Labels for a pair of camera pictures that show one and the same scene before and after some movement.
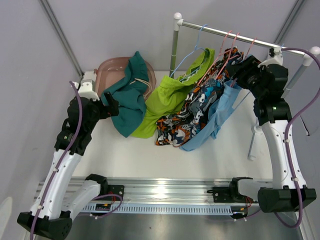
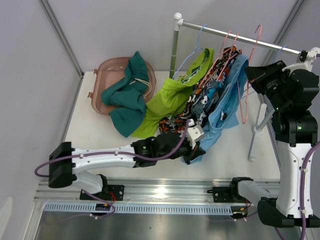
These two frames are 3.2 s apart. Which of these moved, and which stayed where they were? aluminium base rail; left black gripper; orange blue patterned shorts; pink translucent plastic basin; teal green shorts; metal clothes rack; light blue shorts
Moved: left black gripper; light blue shorts
Stayed: teal green shorts; aluminium base rail; orange blue patterned shorts; pink translucent plastic basin; metal clothes rack
